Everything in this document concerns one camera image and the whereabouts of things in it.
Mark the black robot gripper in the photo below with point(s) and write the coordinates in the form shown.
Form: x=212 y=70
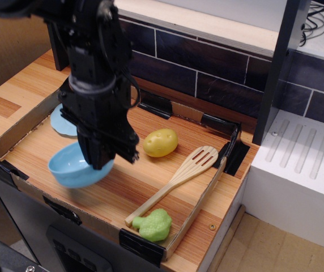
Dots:
x=99 y=112

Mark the light blue plastic bowl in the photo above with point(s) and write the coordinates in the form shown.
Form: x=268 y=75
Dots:
x=70 y=169

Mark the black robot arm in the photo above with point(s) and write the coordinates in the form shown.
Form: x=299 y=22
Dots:
x=96 y=45

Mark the light blue plastic plate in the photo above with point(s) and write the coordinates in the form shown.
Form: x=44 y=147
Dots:
x=60 y=124

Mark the yellow toy potato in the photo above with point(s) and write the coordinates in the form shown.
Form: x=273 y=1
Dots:
x=160 y=143

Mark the green toy broccoli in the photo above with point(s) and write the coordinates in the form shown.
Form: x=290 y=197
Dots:
x=154 y=227

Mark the slotted wooden spatula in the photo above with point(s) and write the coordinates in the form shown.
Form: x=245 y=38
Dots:
x=196 y=163

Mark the black vertical post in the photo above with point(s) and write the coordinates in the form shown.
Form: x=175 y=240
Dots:
x=290 y=33

